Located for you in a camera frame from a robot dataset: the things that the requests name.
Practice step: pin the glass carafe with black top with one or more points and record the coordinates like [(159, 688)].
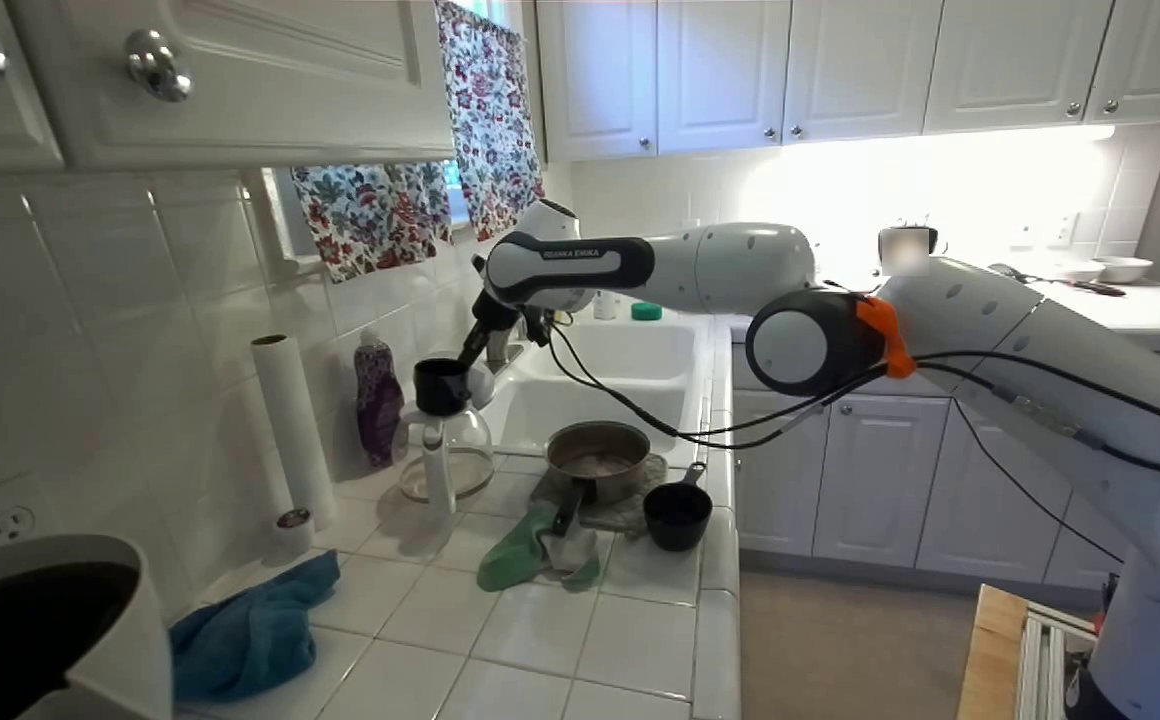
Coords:
[(447, 446)]

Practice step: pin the black and white kettle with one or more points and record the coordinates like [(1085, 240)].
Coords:
[(907, 240)]

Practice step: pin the metal cooking pot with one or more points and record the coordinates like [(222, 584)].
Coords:
[(597, 453)]

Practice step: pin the white paper towel roll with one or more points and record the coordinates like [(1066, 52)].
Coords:
[(288, 425)]

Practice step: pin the white bowl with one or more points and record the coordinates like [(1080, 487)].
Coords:
[(1127, 266)]

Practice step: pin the blue cloth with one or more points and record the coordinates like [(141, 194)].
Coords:
[(245, 635)]

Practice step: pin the aluminium mounting frame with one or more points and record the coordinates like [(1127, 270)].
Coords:
[(1052, 660)]

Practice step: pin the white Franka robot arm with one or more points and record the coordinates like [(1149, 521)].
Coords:
[(1005, 332)]

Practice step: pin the floral side curtain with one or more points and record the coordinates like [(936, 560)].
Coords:
[(489, 122)]

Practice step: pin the green sponge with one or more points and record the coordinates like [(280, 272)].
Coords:
[(645, 314)]

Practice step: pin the small black measuring cup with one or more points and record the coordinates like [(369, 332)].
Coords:
[(676, 519)]

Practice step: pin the purple bottle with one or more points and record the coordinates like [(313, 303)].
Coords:
[(379, 403)]

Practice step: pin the white cabinet door, wide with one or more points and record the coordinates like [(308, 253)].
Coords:
[(272, 81)]

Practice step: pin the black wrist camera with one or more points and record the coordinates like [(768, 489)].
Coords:
[(543, 324)]

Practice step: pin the white lower cabinets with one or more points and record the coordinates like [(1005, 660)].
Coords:
[(873, 483)]

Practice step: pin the white double sink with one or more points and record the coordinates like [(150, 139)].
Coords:
[(543, 418)]

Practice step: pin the green cloth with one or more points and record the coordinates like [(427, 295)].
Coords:
[(517, 552)]

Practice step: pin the white wall outlet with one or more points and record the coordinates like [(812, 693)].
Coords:
[(2, 519)]

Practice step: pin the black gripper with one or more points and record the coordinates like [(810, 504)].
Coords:
[(493, 322)]

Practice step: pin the white upper cabinets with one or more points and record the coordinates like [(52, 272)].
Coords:
[(743, 64)]

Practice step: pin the white cabinets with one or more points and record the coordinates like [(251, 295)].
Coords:
[(873, 483), (743, 64)]

